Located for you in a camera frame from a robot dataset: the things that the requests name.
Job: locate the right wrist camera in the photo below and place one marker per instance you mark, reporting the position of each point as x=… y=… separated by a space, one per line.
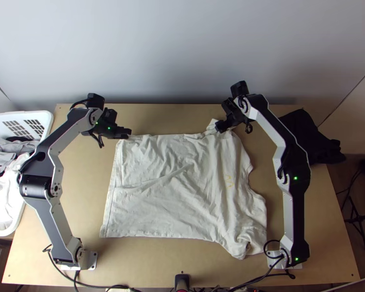
x=228 y=106

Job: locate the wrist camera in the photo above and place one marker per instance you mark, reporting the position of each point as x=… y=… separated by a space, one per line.
x=228 y=106
x=110 y=115

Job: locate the white t-shirt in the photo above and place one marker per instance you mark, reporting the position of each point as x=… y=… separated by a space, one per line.
x=176 y=188

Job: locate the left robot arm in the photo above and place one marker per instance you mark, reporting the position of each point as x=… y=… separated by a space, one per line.
x=56 y=213

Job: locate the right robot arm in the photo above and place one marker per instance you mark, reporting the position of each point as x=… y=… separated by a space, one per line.
x=292 y=188

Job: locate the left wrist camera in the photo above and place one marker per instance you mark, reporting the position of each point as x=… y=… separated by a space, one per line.
x=110 y=115

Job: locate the heap of clothes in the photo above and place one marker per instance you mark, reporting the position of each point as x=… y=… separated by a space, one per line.
x=6 y=188

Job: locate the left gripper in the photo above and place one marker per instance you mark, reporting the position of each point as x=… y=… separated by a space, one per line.
x=119 y=132

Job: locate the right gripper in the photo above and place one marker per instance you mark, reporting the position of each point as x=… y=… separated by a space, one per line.
x=229 y=122

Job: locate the dark garment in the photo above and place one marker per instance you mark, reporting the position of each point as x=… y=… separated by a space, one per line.
x=319 y=137

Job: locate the black tripod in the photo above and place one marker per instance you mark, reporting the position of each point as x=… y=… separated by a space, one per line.
x=357 y=213

